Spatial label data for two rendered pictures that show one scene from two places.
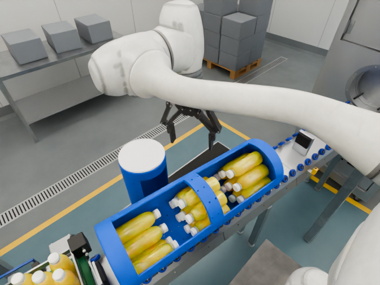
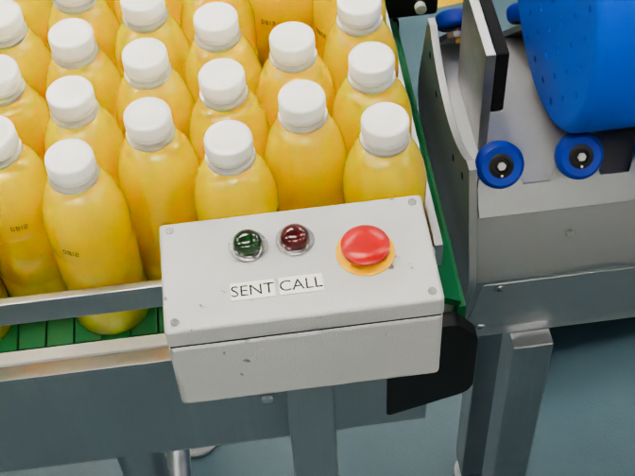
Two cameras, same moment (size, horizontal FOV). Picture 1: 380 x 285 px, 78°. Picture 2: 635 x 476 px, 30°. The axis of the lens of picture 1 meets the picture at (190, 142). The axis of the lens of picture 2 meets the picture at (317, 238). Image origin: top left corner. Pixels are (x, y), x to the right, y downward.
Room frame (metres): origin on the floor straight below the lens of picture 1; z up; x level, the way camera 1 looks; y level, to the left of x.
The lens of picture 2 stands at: (-0.48, 0.07, 1.79)
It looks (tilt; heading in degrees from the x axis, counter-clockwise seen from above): 52 degrees down; 31
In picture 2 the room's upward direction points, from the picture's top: 4 degrees counter-clockwise
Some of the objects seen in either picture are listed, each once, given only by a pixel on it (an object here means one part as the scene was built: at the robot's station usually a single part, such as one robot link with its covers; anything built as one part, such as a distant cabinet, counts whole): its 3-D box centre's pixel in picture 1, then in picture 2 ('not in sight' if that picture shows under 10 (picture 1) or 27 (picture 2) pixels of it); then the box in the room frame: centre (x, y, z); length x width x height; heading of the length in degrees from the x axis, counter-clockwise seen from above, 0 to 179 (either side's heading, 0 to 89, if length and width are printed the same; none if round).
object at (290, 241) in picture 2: not in sight; (294, 236); (-0.03, 0.37, 1.11); 0.02 x 0.02 x 0.01
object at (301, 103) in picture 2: not in sight; (301, 104); (0.10, 0.44, 1.09); 0.04 x 0.04 x 0.02
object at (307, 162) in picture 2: not in sight; (307, 184); (0.10, 0.44, 0.99); 0.07 x 0.07 x 0.19
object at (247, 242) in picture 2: not in sight; (247, 242); (-0.05, 0.40, 1.11); 0.02 x 0.02 x 0.01
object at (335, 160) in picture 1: (329, 169); not in sight; (1.44, -1.34, 0.31); 0.06 x 0.06 x 0.63; 35
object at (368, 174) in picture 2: not in sight; (384, 207); (0.11, 0.36, 0.99); 0.07 x 0.07 x 0.19
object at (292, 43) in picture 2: not in sight; (292, 44); (0.16, 0.48, 1.09); 0.04 x 0.04 x 0.02
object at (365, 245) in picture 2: not in sight; (365, 246); (-0.01, 0.32, 1.11); 0.04 x 0.04 x 0.01
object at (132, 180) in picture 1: (150, 195); not in sight; (0.97, 0.29, 0.59); 0.28 x 0.28 x 0.88
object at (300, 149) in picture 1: (302, 143); not in sight; (1.09, -0.72, 1.00); 0.10 x 0.04 x 0.15; 35
